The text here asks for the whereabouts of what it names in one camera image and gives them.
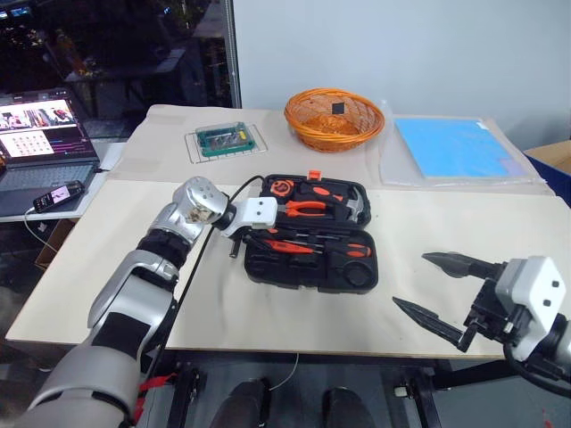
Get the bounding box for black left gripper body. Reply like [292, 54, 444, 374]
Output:
[228, 226, 269, 260]

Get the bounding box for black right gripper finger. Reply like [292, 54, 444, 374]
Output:
[421, 251, 509, 281]
[392, 296, 477, 354]

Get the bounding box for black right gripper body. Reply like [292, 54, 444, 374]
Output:
[462, 276, 532, 347]

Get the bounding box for black plastic tool case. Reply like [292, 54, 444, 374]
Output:
[243, 169, 380, 295]

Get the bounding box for slim black screwdriver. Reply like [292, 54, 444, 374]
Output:
[270, 226, 327, 242]

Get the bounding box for orange black utility knife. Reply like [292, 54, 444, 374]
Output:
[296, 181, 353, 204]

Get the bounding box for black tape roll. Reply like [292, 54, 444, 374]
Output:
[344, 262, 375, 289]

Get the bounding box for green circuit board in bag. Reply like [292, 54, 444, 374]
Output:
[184, 123, 269, 165]

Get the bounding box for green bit set box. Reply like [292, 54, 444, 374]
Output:
[194, 120, 256, 158]

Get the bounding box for silver claw hammer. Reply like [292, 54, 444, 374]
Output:
[329, 185, 368, 223]

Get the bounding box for orange wicker basket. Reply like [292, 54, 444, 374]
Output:
[284, 87, 386, 154]

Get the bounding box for blue paper sheet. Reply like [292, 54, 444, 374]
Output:
[393, 116, 521, 179]

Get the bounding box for clear plastic sleeve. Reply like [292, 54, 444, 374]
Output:
[377, 100, 548, 188]

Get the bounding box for blue cardboard box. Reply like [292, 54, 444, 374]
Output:
[524, 139, 571, 202]

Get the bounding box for white side desk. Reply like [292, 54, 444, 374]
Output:
[0, 142, 128, 224]

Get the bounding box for dark rounded shape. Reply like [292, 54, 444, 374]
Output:
[208, 377, 271, 428]

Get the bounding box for black smartphone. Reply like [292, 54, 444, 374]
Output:
[33, 179, 86, 214]

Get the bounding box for brown cardboard box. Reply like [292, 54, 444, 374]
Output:
[34, 218, 77, 271]

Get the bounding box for open laptop computer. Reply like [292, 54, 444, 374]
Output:
[0, 86, 102, 193]

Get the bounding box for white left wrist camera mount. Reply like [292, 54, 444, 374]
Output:
[221, 197, 279, 238]

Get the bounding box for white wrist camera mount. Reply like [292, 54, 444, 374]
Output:
[494, 256, 568, 363]
[221, 197, 279, 238]

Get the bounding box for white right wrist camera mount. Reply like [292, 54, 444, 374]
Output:
[494, 256, 568, 363]

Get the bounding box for orange handled pliers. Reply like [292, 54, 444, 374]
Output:
[277, 200, 340, 219]

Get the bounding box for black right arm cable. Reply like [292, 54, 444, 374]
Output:
[502, 342, 571, 396]

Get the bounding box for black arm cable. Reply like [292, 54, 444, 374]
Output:
[133, 174, 267, 428]
[502, 342, 571, 396]

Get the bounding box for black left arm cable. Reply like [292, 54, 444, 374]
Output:
[133, 174, 267, 428]

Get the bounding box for orange black handled screwdriver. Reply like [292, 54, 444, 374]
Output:
[311, 240, 374, 259]

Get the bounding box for thin white hanging cable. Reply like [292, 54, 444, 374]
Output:
[267, 351, 301, 393]

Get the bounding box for red strap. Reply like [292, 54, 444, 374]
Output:
[133, 373, 179, 420]

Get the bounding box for grey window frame post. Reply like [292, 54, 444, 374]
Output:
[221, 0, 244, 109]

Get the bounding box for white phone cable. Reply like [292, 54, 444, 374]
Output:
[24, 207, 59, 259]

